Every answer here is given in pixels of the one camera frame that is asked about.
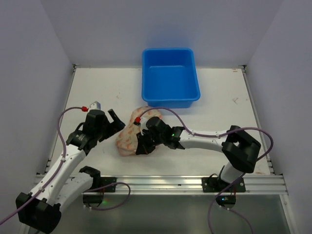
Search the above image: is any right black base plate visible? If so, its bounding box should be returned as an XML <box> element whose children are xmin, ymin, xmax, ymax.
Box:
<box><xmin>201</xmin><ymin>174</ymin><xmax>246</xmax><ymax>209</ymax></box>

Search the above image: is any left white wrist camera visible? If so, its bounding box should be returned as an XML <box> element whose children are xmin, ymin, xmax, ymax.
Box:
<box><xmin>81</xmin><ymin>101</ymin><xmax>101</xmax><ymax>112</ymax></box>

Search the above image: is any floral mesh laundry bag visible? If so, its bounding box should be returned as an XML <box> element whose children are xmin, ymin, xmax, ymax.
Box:
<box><xmin>116</xmin><ymin>106</ymin><xmax>162</xmax><ymax>156</ymax></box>

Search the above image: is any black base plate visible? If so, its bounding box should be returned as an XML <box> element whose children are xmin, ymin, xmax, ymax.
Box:
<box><xmin>201</xmin><ymin>174</ymin><xmax>246</xmax><ymax>209</ymax></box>
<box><xmin>82</xmin><ymin>176</ymin><xmax>117</xmax><ymax>208</ymax></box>

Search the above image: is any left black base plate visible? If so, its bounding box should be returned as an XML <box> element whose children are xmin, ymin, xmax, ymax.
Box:
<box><xmin>82</xmin><ymin>176</ymin><xmax>117</xmax><ymax>208</ymax></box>

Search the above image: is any blue plastic bin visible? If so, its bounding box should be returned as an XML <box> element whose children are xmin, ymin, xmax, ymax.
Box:
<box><xmin>141</xmin><ymin>48</ymin><xmax>201</xmax><ymax>108</ymax></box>

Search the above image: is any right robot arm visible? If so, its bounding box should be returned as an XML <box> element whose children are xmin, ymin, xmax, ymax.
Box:
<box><xmin>134</xmin><ymin>117</ymin><xmax>261</xmax><ymax>193</ymax></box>

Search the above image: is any purple cable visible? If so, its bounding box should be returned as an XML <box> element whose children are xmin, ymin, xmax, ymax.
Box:
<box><xmin>0</xmin><ymin>106</ymin><xmax>131</xmax><ymax>225</ymax></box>
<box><xmin>138</xmin><ymin>107</ymin><xmax>274</xmax><ymax>234</ymax></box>

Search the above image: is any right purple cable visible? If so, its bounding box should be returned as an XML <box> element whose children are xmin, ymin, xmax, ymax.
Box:
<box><xmin>138</xmin><ymin>107</ymin><xmax>274</xmax><ymax>234</ymax></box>

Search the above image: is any aluminium mounting rail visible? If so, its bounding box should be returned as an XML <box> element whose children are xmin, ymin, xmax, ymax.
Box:
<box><xmin>115</xmin><ymin>175</ymin><xmax>288</xmax><ymax>195</ymax></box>

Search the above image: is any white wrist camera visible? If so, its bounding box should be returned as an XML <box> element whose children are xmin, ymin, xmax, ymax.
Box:
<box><xmin>81</xmin><ymin>101</ymin><xmax>101</xmax><ymax>112</ymax></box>
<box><xmin>134</xmin><ymin>117</ymin><xmax>148</xmax><ymax>135</ymax></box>

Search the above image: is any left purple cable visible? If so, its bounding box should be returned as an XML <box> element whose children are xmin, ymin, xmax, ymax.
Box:
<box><xmin>0</xmin><ymin>106</ymin><xmax>131</xmax><ymax>225</ymax></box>

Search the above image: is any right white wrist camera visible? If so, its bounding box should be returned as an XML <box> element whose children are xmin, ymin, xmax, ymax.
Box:
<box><xmin>134</xmin><ymin>117</ymin><xmax>148</xmax><ymax>135</ymax></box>

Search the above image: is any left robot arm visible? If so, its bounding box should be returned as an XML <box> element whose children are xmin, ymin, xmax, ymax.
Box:
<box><xmin>16</xmin><ymin>108</ymin><xmax>125</xmax><ymax>234</ymax></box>

